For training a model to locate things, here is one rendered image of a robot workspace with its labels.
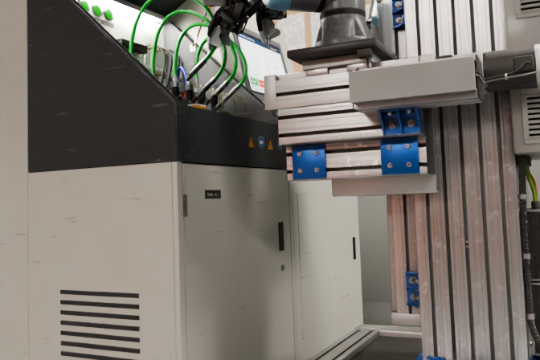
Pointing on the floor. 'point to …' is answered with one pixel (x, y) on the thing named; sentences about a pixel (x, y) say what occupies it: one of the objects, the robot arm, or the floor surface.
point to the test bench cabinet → (111, 263)
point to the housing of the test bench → (14, 162)
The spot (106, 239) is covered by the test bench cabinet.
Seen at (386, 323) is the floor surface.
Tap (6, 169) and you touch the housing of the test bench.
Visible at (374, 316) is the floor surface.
